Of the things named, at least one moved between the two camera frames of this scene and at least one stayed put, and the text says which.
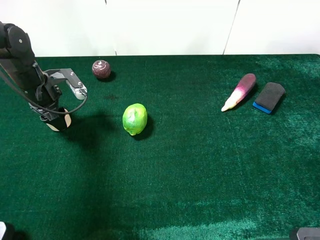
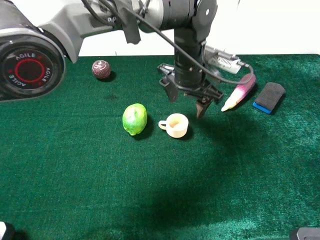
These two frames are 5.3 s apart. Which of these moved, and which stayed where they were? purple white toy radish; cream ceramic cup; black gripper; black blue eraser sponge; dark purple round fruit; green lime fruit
Moved: black gripper; cream ceramic cup
Stayed: green lime fruit; purple white toy radish; black blue eraser sponge; dark purple round fruit
